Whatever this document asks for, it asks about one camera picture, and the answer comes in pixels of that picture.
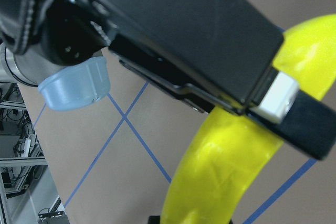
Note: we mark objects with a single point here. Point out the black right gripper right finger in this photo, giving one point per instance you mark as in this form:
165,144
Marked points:
284,109

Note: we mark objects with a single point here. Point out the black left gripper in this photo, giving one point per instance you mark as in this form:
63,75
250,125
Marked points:
64,32

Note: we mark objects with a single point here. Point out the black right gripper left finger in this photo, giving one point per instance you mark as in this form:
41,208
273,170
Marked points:
225,46

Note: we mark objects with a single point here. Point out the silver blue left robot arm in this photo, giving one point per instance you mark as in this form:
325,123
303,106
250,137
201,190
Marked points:
67,87

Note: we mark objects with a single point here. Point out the aluminium frame rack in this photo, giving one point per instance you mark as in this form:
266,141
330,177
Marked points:
28,190

